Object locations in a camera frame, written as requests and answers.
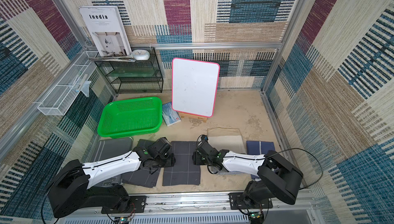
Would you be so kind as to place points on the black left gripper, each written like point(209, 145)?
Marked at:
point(171, 160)

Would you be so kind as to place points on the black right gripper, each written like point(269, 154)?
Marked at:
point(198, 155)

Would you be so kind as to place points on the dark grid pillowcase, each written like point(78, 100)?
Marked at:
point(184, 172)
point(142, 177)

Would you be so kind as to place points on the beige cream pillowcase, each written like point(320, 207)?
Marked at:
point(226, 139)

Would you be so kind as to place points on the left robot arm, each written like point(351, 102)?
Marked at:
point(76, 184)

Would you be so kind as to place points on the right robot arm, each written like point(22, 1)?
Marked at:
point(279, 178)

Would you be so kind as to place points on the green plastic basket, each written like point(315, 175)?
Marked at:
point(127, 118)

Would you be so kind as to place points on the grey striped folded pillowcase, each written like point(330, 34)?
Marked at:
point(108, 148)

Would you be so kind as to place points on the navy blue folded pillowcase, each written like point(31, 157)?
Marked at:
point(259, 147)

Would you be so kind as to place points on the blue paperback book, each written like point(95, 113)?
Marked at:
point(169, 115)

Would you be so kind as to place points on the wooden whiteboard easel stand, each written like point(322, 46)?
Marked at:
point(192, 116)

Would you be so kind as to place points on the pink framed whiteboard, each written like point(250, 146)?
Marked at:
point(194, 86)

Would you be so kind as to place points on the magazines on shelf top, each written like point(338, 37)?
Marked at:
point(115, 59)

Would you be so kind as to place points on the white Inedia poster board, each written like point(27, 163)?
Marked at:
point(106, 28)

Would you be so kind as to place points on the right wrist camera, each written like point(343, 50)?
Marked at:
point(202, 138)

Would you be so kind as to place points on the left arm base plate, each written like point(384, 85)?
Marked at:
point(135, 204)

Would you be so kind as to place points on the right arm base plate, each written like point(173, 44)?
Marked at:
point(239, 200)

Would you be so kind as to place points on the black wire shelf rack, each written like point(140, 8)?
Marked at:
point(139, 76)

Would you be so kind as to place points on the white wire wall basket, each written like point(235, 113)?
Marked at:
point(74, 80)

